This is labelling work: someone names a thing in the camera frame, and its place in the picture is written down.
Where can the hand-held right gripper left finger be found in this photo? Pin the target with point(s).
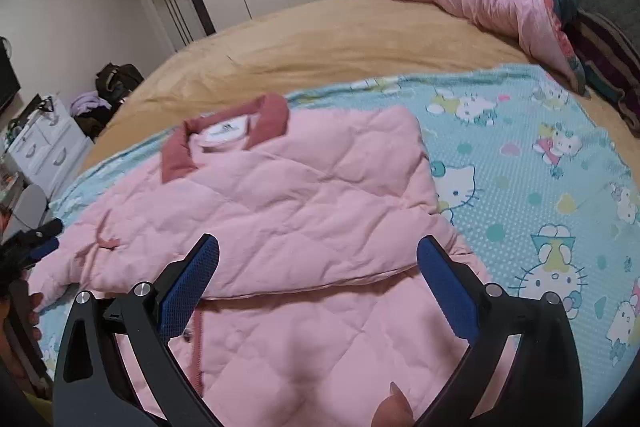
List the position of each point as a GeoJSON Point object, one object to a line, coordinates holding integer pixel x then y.
{"type": "Point", "coordinates": [192, 279]}

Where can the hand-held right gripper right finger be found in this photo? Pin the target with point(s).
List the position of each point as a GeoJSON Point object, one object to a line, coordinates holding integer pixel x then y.
{"type": "Point", "coordinates": [445, 284]}

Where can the person's left hand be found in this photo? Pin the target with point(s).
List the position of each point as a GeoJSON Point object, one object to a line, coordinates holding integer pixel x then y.
{"type": "Point", "coordinates": [35, 314]}

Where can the purple clothes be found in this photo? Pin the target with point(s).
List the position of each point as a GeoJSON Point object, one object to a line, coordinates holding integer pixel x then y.
{"type": "Point", "coordinates": [90, 102]}

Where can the grey chair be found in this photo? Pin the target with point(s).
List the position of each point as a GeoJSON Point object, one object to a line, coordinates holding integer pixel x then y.
{"type": "Point", "coordinates": [30, 207]}

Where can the dark clothes pile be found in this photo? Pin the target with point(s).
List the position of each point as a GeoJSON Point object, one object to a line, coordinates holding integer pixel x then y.
{"type": "Point", "coordinates": [95, 124]}

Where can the tan bed cover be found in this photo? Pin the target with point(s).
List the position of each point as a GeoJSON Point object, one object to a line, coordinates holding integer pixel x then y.
{"type": "Point", "coordinates": [300, 42]}

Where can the black bag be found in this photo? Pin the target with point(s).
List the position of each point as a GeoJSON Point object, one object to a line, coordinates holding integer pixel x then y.
{"type": "Point", "coordinates": [117, 82]}

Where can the black television screen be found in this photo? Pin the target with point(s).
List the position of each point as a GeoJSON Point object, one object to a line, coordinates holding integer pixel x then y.
{"type": "Point", "coordinates": [7, 77]}

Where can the white drawer chest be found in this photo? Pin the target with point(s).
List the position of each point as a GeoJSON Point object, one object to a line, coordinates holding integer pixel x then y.
{"type": "Point", "coordinates": [50, 147]}

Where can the cartoon cat printed blanket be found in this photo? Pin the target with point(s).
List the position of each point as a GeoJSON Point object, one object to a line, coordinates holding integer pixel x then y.
{"type": "Point", "coordinates": [500, 147]}

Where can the pink quilted jacket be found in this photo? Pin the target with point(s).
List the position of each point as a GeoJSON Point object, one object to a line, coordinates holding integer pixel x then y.
{"type": "Point", "coordinates": [300, 207]}

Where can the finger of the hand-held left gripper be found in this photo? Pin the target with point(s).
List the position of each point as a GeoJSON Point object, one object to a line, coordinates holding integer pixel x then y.
{"type": "Point", "coordinates": [42, 248]}
{"type": "Point", "coordinates": [47, 227]}

